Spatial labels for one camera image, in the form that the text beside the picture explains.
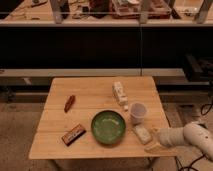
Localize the black cable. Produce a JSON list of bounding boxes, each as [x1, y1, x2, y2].
[[174, 153, 208, 171]]

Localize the brown chocolate bar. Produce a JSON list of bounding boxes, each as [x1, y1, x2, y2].
[[62, 124, 86, 146]]

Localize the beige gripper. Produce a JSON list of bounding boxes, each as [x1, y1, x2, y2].
[[144, 129, 166, 153]]

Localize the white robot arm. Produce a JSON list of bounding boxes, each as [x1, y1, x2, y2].
[[145, 122, 213, 162]]

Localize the red-brown sausage toy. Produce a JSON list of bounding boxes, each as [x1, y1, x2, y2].
[[64, 95, 75, 113]]

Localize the wooden table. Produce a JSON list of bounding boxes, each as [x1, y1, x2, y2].
[[28, 76, 179, 171]]

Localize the green bowl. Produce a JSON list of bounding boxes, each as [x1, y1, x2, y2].
[[91, 110, 126, 145]]

